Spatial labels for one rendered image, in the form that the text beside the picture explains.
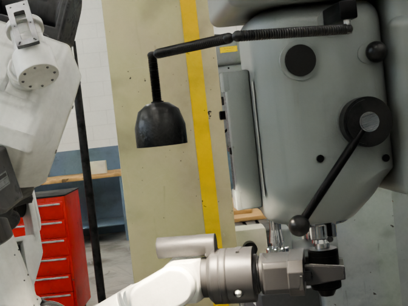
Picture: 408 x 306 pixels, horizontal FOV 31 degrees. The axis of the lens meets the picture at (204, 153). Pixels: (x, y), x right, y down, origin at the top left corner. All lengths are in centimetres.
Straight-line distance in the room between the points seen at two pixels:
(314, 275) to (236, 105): 29
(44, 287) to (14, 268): 455
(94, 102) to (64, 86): 879
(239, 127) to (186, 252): 22
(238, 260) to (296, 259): 9
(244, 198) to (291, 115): 16
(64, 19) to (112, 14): 145
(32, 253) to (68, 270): 409
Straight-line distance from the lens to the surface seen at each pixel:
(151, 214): 284
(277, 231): 149
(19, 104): 126
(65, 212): 561
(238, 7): 102
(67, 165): 1014
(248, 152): 109
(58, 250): 566
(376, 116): 102
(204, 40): 93
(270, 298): 146
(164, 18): 285
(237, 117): 109
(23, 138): 123
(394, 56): 106
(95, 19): 1021
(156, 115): 99
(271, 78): 103
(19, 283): 121
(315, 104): 103
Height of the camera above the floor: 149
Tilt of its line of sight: 3 degrees down
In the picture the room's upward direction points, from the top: 6 degrees counter-clockwise
